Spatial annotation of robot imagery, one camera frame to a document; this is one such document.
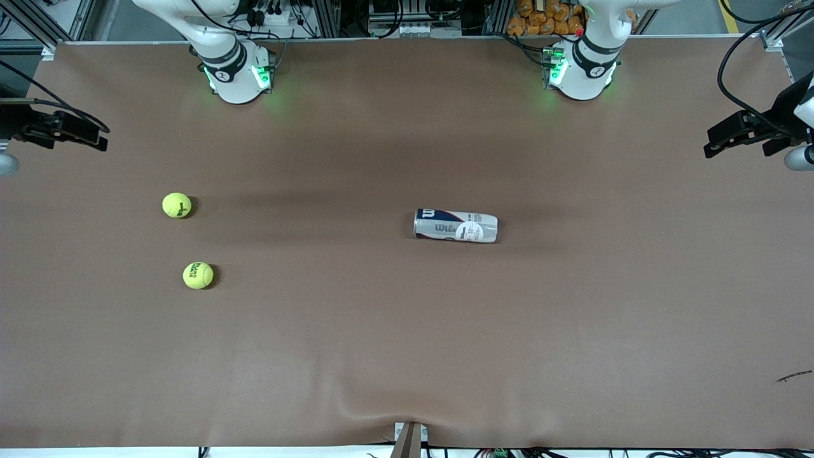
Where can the pile of orange objects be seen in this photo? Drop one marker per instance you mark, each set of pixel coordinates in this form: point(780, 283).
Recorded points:
point(547, 18)

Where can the camera mount clamp post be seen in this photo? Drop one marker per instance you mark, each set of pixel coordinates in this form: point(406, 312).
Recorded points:
point(407, 445)

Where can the white power strip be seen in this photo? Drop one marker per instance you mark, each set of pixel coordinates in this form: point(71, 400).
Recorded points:
point(273, 16)

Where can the Wilson tennis ball can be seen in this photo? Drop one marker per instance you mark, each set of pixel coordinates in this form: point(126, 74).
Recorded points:
point(455, 226)

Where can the yellow tennis ball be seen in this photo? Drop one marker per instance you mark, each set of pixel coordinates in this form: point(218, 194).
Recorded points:
point(176, 205)
point(198, 275)

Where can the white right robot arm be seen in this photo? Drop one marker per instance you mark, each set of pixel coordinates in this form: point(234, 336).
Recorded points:
point(235, 76)

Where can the brown table cover mat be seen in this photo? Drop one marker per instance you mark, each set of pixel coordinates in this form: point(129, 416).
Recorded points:
point(407, 350)

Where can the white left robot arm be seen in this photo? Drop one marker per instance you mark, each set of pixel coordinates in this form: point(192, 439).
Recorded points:
point(582, 79)

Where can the green plug connector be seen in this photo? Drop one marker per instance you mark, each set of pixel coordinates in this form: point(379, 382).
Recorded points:
point(499, 453)

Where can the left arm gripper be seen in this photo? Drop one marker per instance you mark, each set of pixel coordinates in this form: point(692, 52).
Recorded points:
point(781, 109)

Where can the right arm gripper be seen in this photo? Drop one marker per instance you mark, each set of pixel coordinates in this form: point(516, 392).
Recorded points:
point(14, 120)

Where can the aluminium frame post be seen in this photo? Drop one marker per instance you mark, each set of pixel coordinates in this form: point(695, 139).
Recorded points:
point(327, 18)
point(82, 19)
point(497, 18)

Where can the aluminium diagonal frame strut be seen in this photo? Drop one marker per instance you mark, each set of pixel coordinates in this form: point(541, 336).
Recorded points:
point(38, 24)
point(788, 22)

